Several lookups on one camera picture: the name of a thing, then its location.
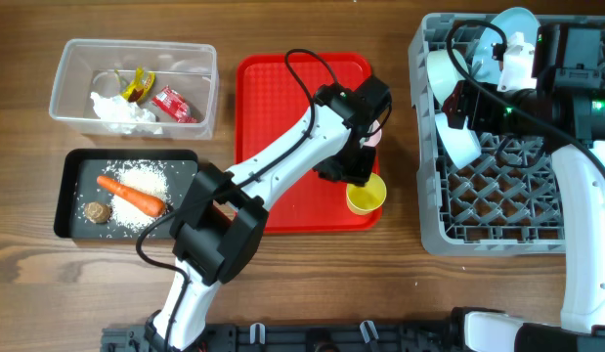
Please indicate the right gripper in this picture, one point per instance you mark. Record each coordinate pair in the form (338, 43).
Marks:
(479, 112)

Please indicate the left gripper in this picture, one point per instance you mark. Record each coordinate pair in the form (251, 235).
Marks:
(359, 178)

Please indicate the pink plastic cup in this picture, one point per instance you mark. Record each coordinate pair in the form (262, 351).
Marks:
(375, 138)

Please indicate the light blue plate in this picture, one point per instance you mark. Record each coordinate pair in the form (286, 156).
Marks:
(517, 19)

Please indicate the light blue bowl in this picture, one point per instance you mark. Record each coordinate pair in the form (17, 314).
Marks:
(462, 145)

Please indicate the mint green bowl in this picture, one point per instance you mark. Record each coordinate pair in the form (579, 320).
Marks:
(442, 74)

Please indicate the yellow plastic cup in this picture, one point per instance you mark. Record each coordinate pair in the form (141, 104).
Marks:
(363, 200)

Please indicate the red snack wrapper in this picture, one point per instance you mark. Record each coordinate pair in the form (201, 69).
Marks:
(174, 104)

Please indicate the yellow silver foil wrapper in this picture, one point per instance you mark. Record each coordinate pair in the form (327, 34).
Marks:
(135, 90)

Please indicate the pile of white rice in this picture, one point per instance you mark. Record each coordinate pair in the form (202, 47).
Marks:
(143, 175)

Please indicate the orange carrot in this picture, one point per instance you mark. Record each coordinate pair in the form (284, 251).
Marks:
(149, 205)

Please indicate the white napkin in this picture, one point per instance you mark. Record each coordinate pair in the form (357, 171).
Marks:
(123, 117)

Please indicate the brown food lump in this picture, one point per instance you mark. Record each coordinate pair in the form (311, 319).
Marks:
(97, 212)

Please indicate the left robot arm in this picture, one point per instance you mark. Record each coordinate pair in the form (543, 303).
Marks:
(220, 223)

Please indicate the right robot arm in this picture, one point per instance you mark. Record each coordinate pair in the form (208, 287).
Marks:
(566, 109)

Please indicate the grey dishwasher rack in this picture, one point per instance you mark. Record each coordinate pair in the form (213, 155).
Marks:
(507, 201)

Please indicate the black food waste tray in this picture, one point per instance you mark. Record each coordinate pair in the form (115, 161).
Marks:
(180, 168)

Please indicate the clear plastic waste bin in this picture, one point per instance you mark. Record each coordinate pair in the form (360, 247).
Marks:
(98, 66)

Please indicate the red serving tray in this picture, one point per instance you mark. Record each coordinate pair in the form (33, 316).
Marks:
(268, 102)

